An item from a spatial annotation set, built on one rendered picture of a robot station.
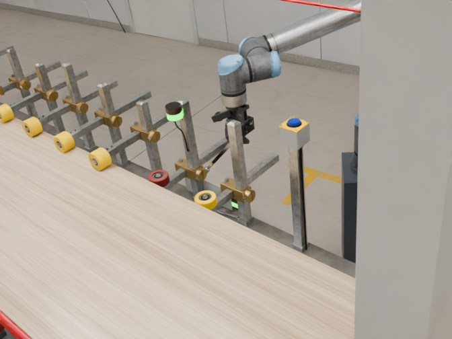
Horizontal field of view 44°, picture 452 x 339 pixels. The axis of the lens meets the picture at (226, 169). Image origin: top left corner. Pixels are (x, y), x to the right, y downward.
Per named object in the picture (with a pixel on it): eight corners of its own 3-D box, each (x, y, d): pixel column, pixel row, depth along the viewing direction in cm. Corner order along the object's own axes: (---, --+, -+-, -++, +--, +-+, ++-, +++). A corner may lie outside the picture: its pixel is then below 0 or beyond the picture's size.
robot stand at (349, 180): (341, 245, 304) (341, 152, 270) (389, 245, 300) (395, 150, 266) (344, 278, 283) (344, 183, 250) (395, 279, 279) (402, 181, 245)
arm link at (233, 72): (248, 60, 189) (219, 66, 188) (251, 93, 196) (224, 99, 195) (240, 50, 197) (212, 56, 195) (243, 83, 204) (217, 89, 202)
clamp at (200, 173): (184, 167, 235) (182, 157, 232) (208, 177, 227) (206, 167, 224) (175, 173, 232) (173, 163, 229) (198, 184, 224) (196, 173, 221)
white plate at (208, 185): (187, 189, 242) (183, 170, 237) (233, 210, 227) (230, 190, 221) (186, 190, 242) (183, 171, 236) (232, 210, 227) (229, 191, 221)
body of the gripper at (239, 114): (242, 140, 203) (238, 110, 197) (224, 133, 208) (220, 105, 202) (255, 130, 208) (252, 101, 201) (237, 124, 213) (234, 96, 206)
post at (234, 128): (245, 222, 224) (233, 118, 197) (253, 226, 222) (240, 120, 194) (240, 227, 222) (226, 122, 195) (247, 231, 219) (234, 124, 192)
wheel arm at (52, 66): (58, 64, 314) (56, 60, 313) (61, 66, 313) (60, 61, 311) (0, 91, 293) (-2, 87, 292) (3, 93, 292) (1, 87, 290)
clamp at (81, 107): (74, 103, 274) (71, 94, 271) (91, 110, 266) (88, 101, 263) (63, 109, 271) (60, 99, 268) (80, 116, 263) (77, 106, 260)
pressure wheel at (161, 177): (163, 189, 228) (158, 166, 221) (177, 196, 223) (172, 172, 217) (148, 200, 223) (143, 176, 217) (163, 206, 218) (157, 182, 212)
